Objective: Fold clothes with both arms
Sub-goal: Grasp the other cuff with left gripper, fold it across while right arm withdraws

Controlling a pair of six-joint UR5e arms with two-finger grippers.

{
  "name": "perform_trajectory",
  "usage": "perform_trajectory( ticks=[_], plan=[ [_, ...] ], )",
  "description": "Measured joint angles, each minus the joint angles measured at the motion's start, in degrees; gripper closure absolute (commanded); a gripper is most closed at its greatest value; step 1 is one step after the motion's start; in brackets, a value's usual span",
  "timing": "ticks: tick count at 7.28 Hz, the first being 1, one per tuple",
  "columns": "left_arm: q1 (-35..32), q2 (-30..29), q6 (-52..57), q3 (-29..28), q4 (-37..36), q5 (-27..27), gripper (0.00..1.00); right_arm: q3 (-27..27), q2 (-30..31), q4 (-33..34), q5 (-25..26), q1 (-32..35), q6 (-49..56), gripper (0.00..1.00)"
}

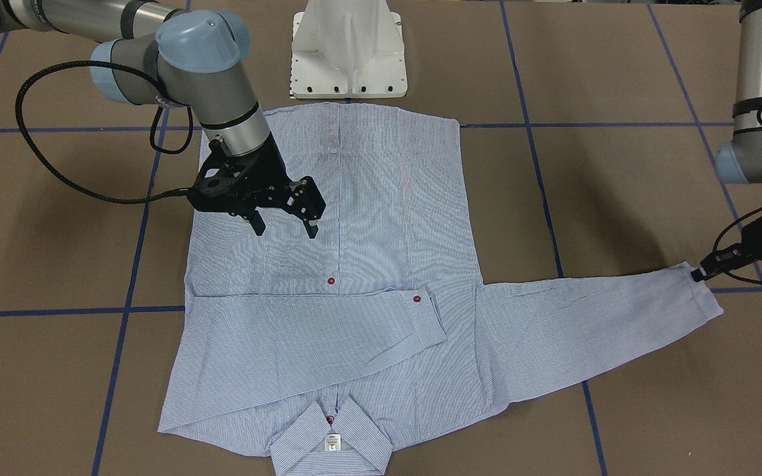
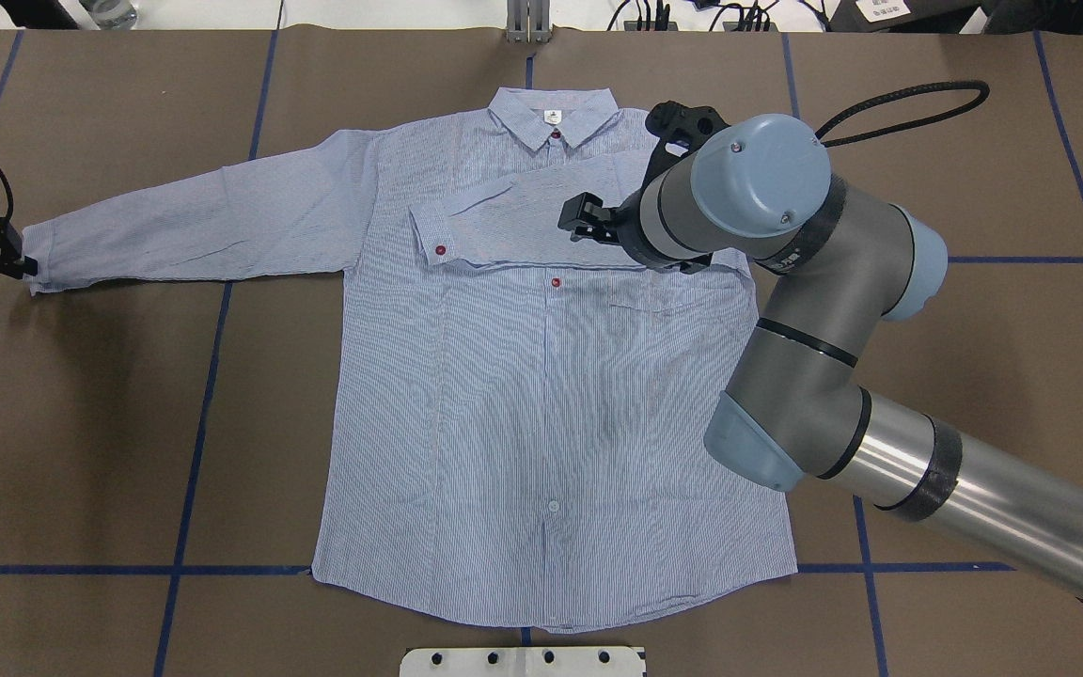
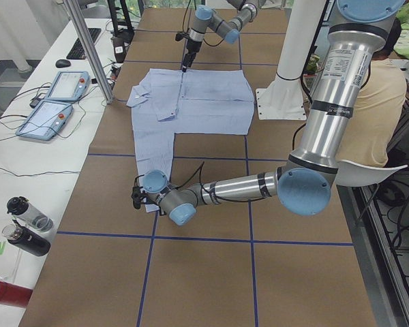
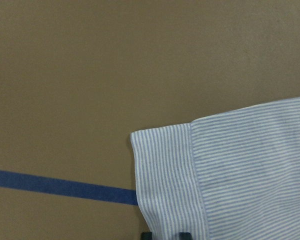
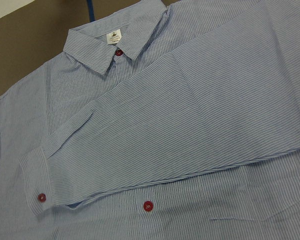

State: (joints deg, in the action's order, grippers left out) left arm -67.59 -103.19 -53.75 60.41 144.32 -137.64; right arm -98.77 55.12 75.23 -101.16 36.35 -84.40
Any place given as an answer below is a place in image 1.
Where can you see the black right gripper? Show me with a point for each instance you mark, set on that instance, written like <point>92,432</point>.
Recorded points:
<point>270,171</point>

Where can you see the blue striped button shirt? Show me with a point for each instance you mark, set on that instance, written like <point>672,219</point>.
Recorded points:
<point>329,354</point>

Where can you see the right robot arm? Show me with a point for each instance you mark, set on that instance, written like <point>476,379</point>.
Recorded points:
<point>149,53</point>

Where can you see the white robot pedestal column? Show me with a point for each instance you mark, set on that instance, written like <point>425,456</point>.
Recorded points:
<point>347,50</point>

